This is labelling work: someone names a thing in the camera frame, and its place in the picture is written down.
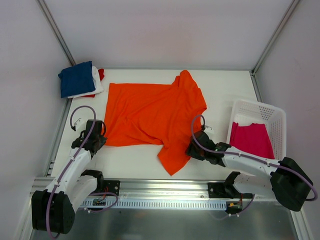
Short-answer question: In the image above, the orange t shirt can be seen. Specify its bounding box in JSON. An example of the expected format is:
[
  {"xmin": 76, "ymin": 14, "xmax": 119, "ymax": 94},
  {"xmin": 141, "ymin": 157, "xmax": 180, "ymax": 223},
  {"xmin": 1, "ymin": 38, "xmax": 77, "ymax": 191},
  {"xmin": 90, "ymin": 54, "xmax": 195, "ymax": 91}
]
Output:
[{"xmin": 104, "ymin": 70, "xmax": 207, "ymax": 176}]

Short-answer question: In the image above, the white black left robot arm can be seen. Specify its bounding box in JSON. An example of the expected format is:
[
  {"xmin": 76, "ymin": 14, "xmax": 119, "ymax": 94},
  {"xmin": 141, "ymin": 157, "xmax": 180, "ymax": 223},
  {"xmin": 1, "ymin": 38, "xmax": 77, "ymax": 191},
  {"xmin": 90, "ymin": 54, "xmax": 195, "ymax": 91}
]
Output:
[{"xmin": 31, "ymin": 119, "xmax": 107, "ymax": 235}]

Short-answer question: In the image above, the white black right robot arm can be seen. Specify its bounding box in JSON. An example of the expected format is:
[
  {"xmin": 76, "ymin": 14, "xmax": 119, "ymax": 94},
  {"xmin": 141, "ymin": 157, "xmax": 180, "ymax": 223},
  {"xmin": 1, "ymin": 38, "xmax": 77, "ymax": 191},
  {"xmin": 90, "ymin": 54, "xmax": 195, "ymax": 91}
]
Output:
[{"xmin": 186, "ymin": 130, "xmax": 318, "ymax": 212}]

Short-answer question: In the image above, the folded white t shirt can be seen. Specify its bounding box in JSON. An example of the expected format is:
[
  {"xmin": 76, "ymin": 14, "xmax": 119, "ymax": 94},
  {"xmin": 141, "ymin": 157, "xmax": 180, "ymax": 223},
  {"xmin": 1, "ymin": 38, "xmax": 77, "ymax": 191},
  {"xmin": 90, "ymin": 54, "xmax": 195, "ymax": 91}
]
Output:
[{"xmin": 67, "ymin": 65, "xmax": 105, "ymax": 99}]

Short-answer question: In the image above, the magenta t shirt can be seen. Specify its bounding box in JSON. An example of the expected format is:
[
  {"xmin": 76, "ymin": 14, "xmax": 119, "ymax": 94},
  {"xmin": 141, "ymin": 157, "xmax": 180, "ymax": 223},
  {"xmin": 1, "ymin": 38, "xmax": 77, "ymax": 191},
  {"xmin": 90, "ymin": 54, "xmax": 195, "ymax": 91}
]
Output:
[{"xmin": 229, "ymin": 122, "xmax": 275, "ymax": 159}]

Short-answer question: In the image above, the white plastic basket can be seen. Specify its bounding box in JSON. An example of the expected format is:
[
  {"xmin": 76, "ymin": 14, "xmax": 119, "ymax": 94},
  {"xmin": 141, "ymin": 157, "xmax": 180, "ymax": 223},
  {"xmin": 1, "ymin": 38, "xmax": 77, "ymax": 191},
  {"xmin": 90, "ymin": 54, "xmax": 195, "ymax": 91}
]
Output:
[{"xmin": 226, "ymin": 99, "xmax": 287, "ymax": 160}]

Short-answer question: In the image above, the folded blue t shirt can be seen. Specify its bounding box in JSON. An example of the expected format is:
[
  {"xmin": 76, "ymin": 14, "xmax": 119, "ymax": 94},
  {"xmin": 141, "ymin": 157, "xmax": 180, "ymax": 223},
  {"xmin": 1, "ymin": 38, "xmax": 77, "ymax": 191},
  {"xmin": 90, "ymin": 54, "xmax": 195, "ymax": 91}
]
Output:
[{"xmin": 58, "ymin": 61, "xmax": 96, "ymax": 98}]

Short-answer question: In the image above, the folded red t shirt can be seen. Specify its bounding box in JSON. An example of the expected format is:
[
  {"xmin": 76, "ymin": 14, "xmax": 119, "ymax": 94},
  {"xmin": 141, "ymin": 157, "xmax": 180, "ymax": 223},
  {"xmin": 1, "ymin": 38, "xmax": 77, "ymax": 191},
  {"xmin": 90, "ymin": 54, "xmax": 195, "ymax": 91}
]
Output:
[{"xmin": 83, "ymin": 68, "xmax": 106, "ymax": 98}]

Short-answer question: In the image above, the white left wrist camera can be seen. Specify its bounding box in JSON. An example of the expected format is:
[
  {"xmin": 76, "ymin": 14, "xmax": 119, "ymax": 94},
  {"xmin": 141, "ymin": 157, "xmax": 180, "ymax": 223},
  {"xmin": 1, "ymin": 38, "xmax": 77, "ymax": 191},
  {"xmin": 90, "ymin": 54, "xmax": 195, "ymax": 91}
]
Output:
[{"xmin": 74, "ymin": 117, "xmax": 86, "ymax": 132}]

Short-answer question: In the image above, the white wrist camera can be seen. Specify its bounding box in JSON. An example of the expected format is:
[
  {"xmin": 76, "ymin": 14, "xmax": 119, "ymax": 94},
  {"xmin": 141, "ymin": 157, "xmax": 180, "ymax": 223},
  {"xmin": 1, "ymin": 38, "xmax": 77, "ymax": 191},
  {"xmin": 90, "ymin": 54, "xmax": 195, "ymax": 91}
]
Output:
[
  {"xmin": 202, "ymin": 125, "xmax": 215, "ymax": 134},
  {"xmin": 74, "ymin": 117, "xmax": 86, "ymax": 132}
]

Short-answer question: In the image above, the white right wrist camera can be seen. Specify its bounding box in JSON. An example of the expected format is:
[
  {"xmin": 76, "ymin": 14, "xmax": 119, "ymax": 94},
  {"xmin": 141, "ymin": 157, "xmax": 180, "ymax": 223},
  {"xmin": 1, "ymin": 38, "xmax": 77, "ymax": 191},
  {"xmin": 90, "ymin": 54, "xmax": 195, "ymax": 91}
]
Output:
[{"xmin": 202, "ymin": 125, "xmax": 215, "ymax": 134}]

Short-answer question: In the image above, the aluminium mounting rail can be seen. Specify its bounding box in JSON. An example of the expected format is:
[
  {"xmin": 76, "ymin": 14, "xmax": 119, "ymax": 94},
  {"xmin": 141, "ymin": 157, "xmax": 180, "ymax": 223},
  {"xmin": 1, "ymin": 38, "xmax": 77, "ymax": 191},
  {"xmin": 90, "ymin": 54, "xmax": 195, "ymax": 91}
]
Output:
[{"xmin": 104, "ymin": 178, "xmax": 245, "ymax": 201}]

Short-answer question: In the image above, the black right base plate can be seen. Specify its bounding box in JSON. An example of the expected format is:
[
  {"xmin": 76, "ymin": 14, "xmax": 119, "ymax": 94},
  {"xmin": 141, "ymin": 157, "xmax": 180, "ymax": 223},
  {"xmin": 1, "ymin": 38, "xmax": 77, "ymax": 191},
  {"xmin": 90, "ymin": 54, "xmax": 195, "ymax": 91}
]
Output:
[{"xmin": 207, "ymin": 182, "xmax": 253, "ymax": 199}]

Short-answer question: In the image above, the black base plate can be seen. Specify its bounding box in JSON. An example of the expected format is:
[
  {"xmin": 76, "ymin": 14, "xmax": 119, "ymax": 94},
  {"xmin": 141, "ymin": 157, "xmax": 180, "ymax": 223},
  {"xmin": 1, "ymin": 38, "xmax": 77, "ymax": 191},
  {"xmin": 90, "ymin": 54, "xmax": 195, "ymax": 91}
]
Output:
[
  {"xmin": 94, "ymin": 179, "xmax": 121, "ymax": 196},
  {"xmin": 207, "ymin": 182, "xmax": 253, "ymax": 199}
]

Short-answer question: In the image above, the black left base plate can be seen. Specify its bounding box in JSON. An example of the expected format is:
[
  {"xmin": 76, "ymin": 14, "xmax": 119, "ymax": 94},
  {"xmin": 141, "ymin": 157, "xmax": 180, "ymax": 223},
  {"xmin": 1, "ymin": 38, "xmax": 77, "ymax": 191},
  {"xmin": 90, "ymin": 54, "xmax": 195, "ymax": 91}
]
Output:
[{"xmin": 94, "ymin": 179, "xmax": 121, "ymax": 196}]

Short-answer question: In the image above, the white slotted cable duct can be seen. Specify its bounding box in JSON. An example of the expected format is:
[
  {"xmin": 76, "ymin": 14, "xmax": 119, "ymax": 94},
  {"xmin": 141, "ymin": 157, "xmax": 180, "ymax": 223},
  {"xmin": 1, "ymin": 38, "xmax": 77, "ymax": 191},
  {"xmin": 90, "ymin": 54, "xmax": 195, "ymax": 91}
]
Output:
[{"xmin": 80, "ymin": 198, "xmax": 227, "ymax": 211}]

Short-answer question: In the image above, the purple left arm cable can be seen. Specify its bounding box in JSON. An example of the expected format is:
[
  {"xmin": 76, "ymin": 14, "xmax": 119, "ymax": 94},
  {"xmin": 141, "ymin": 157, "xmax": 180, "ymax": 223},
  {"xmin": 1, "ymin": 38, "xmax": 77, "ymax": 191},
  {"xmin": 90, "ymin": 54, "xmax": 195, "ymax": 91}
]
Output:
[{"xmin": 46, "ymin": 105, "xmax": 119, "ymax": 239}]

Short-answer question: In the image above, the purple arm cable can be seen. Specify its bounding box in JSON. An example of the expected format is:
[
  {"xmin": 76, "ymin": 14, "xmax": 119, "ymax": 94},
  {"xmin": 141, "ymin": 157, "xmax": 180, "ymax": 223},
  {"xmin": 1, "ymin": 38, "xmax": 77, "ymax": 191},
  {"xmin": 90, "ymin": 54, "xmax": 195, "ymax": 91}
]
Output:
[
  {"xmin": 190, "ymin": 114, "xmax": 319, "ymax": 221},
  {"xmin": 46, "ymin": 105, "xmax": 119, "ymax": 239}
]

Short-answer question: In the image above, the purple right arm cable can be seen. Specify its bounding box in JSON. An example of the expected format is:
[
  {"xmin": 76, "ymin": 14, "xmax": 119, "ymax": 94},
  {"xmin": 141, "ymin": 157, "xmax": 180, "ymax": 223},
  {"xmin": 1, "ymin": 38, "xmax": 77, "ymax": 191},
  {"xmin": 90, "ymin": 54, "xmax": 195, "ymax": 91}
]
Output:
[{"xmin": 190, "ymin": 114, "xmax": 319, "ymax": 221}]

